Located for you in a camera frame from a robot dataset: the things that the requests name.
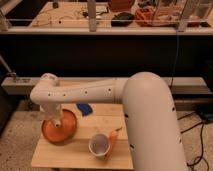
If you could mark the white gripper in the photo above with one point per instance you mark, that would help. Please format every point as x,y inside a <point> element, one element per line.
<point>52,111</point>

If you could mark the clear plastic bottle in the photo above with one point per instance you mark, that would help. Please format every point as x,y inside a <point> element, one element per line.
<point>57,121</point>

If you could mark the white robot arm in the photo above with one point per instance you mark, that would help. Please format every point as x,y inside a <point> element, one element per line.
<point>152,126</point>

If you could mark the orange ceramic bowl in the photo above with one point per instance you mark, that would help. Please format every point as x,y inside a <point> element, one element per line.
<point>56,133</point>

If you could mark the blue sponge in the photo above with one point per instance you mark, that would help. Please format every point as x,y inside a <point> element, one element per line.
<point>84,108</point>

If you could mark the small wooden table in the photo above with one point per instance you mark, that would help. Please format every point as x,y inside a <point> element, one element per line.
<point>74,153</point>

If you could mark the white cup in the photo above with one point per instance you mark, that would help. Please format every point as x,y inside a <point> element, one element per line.
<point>99,145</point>

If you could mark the orange carrot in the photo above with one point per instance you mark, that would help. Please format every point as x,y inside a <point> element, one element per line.
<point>112,140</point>

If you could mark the wooden board on shelf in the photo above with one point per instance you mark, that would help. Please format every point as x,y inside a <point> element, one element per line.
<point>71,15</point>

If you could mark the black dish on shelf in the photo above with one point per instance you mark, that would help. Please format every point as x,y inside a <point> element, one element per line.
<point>122,19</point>

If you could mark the orange crate on shelf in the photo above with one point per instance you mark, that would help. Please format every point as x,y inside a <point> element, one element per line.
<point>144,17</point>

